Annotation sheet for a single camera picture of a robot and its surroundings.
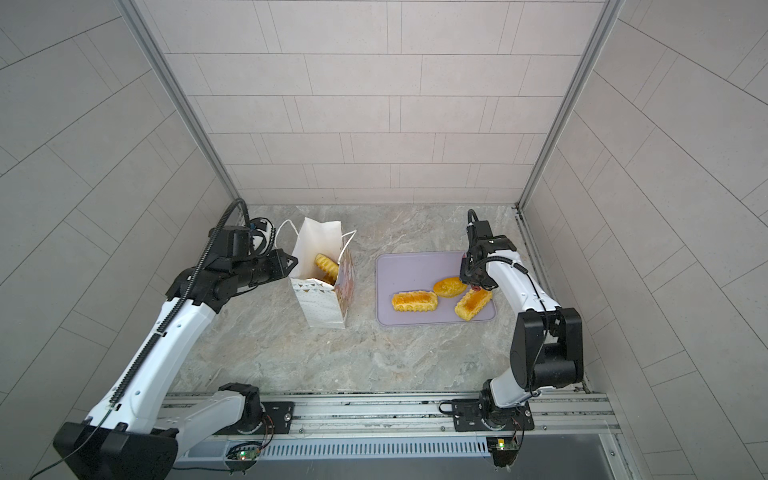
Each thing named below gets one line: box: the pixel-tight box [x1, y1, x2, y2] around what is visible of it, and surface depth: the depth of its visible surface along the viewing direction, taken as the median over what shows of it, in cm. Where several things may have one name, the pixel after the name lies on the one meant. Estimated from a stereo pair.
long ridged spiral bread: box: [314, 252, 339, 285], surface depth 89 cm
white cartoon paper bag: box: [289, 217, 355, 329], surface depth 79 cm
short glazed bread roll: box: [454, 288, 493, 321], surface depth 88 cm
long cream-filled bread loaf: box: [392, 290, 438, 313], surface depth 89 cm
